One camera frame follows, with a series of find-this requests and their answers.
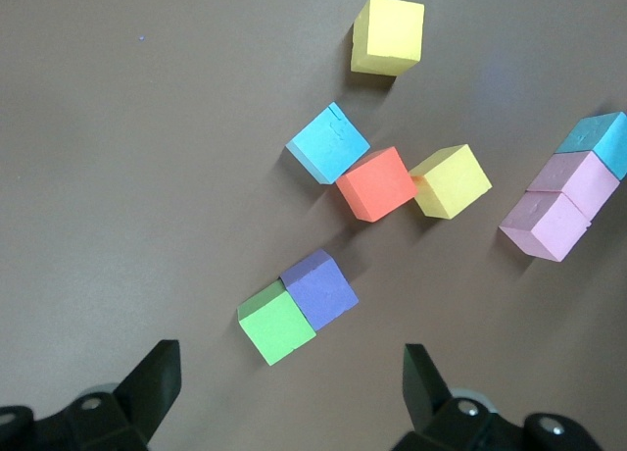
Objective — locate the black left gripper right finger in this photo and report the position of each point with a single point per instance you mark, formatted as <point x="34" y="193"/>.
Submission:
<point x="426" y="397"/>

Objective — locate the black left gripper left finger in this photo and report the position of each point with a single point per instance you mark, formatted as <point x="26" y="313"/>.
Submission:
<point x="147" y="387"/>

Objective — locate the pink foam cube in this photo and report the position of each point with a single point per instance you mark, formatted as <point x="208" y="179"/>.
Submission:
<point x="583" y="184"/>
<point x="548" y="228"/>

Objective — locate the yellow foam cube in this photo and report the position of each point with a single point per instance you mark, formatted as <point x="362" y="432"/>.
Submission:
<point x="392" y="34"/>
<point x="453" y="181"/>

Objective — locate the blue foam cube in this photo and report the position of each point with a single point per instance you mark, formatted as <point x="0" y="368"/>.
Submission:
<point x="328" y="144"/>
<point x="602" y="137"/>

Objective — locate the green foam cube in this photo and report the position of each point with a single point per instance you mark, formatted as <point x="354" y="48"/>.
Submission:
<point x="276" y="326"/>

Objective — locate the purple foam cube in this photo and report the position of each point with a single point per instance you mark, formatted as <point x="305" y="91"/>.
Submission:
<point x="321" y="291"/>

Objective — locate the brown table cover sheet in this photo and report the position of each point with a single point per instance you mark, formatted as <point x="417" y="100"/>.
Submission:
<point x="147" y="201"/>

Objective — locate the orange foam cube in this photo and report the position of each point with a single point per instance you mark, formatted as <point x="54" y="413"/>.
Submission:
<point x="377" y="186"/>

